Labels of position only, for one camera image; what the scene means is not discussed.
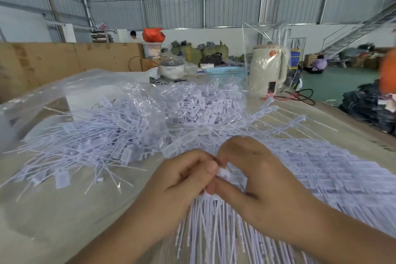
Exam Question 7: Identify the person's left hand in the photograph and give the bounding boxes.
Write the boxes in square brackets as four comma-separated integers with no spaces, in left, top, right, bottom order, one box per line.
[145,149,220,231]

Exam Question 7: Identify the person's right hand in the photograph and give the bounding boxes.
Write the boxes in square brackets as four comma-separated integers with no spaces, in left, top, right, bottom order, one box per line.
[213,135,314,237]

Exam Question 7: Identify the fanned bundle of white seal tags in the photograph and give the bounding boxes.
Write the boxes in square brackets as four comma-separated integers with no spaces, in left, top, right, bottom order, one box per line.
[167,104,396,264]

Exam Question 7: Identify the person's left forearm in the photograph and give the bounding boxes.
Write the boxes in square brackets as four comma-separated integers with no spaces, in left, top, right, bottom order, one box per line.
[66,199,187,264]

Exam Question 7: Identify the person's right forearm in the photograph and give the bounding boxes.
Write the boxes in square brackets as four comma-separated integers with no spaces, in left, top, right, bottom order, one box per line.
[288,191,396,264]

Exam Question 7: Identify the bagged heap of white seal tags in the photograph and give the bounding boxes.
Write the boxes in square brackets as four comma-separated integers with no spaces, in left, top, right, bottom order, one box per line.
[159,79,249,128]

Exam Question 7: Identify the blue plastic basket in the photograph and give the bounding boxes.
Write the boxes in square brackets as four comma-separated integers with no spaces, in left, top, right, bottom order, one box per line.
[202,66,248,76]

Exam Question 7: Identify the small clear plastic container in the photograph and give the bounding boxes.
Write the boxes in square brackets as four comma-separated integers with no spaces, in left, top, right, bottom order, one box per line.
[184,62,199,76]

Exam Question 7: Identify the white rice cooker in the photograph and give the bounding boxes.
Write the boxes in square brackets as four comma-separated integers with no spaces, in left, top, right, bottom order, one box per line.
[159,58,186,80]

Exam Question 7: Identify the black bag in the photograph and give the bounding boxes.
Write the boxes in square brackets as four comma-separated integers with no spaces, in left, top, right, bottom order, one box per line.
[200,52,224,65]

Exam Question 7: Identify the green sack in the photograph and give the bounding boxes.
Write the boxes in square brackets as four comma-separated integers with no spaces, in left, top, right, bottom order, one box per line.
[202,44,230,59]
[171,44,202,64]

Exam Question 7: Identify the cream electric kettle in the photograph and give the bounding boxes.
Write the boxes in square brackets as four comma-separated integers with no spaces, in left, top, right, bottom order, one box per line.
[249,45,290,97]

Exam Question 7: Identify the loose pile of white seal tags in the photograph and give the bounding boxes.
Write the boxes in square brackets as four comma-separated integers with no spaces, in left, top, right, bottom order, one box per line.
[0,86,174,203]

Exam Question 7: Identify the clear plastic storage bin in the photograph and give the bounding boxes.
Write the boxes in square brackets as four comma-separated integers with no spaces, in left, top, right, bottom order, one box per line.
[143,42,163,60]

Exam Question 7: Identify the white paper sheet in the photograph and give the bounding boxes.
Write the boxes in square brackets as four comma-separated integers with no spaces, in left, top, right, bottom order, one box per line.
[66,89,124,113]

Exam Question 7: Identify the orange plastic bag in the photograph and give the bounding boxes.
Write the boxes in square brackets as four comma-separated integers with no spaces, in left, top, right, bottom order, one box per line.
[142,28,166,44]

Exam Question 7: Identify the blue plastic crate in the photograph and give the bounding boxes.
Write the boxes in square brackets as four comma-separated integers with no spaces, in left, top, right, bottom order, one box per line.
[289,50,302,68]

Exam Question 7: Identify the clear plastic wrapping bag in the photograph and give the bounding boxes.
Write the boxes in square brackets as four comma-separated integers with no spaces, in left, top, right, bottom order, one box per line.
[242,21,292,98]

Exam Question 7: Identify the pile of dark clothing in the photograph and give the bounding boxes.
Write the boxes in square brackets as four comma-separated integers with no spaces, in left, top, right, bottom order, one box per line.
[340,79,396,136]

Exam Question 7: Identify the cluttered storage shelf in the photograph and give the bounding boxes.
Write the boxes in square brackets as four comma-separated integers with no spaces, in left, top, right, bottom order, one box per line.
[89,29,117,43]

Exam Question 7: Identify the large clear plastic bag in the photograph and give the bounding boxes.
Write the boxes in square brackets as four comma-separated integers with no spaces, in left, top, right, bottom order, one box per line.
[0,68,251,243]

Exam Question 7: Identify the brown cardboard board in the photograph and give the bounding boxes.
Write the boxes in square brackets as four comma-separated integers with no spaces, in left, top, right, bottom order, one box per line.
[0,41,146,104]

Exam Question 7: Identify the heap of mixed clothing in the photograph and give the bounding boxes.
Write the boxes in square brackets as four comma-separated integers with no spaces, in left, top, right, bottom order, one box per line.
[338,43,382,68]

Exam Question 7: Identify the orange round object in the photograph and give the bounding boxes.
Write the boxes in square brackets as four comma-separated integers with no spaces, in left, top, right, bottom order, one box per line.
[378,48,396,94]

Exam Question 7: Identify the metal staircase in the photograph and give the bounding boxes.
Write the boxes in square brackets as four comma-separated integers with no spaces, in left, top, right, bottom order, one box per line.
[320,0,396,58]

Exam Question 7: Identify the red cable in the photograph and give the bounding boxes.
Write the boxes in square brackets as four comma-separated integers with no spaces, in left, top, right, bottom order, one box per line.
[261,93,302,102]

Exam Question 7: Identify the black power cable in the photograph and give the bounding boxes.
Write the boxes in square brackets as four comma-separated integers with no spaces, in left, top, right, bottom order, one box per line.
[278,88,316,107]

